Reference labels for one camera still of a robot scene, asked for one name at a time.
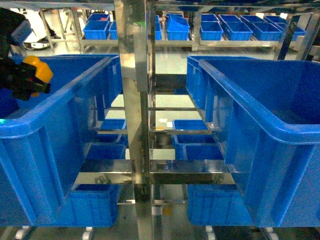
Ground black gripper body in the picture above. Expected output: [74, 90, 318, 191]
[0, 57, 24, 97]

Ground yellow two-stud toy block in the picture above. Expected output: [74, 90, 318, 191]
[22, 55, 53, 97]

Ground upper right blue bin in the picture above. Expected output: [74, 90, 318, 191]
[186, 56, 320, 227]

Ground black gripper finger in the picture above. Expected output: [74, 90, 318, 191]
[12, 81, 51, 101]
[19, 62, 41, 82]

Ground lower left blue bin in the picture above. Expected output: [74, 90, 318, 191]
[65, 184, 121, 227]

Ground blue bin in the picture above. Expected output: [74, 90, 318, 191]
[186, 56, 320, 227]
[187, 184, 253, 226]
[65, 184, 121, 227]
[0, 54, 123, 226]

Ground upper left blue bin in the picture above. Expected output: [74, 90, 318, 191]
[0, 54, 123, 226]

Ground stainless steel rack frame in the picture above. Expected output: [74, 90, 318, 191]
[74, 0, 320, 240]

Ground lower right blue bin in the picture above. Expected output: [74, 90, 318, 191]
[187, 184, 253, 226]

